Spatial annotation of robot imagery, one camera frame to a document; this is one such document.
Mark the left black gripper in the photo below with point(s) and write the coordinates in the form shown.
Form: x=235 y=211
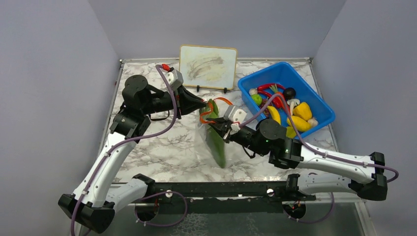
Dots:
x=189 y=103

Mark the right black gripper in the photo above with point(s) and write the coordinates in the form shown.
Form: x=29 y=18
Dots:
x=227 y=136

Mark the orange carrot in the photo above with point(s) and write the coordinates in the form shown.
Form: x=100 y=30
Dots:
x=278 y=101

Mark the clear orange-zip plastic bag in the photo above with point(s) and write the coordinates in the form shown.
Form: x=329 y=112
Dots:
x=201 y=149

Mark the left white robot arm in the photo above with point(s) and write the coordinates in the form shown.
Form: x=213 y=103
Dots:
x=93 y=204

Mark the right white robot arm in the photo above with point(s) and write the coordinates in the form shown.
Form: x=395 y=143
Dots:
x=360 y=175

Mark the green starfruit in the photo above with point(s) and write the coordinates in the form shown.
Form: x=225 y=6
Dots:
x=290 y=132

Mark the yellow banana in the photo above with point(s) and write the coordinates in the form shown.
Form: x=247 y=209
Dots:
x=274 y=114

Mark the purple grape bunch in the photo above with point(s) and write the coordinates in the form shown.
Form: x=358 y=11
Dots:
x=266 y=111

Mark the green cabbage ball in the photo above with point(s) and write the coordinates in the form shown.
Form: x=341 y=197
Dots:
x=257 y=99

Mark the yellow bell pepper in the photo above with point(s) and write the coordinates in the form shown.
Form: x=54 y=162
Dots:
x=303 y=111

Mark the white garlic near mango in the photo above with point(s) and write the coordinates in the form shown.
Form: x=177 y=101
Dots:
x=313 y=122

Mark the yellow-framed whiteboard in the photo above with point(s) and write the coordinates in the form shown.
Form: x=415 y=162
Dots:
x=208 y=67

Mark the dark purple mushroom cap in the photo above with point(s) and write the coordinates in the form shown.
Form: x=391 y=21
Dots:
x=289 y=93

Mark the white garlic bulb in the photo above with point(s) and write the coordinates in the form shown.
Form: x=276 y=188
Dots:
x=253 y=91

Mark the blue plastic bin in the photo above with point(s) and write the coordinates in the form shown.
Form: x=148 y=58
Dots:
x=299 y=95

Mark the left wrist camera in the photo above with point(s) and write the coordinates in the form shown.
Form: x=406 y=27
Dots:
x=174 y=79

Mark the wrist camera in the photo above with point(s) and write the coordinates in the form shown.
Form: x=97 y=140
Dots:
x=174 y=79
x=236 y=115

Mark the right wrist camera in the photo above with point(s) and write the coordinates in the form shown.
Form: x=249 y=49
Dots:
x=236 y=115

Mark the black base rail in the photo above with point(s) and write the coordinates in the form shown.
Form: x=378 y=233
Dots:
x=219 y=197

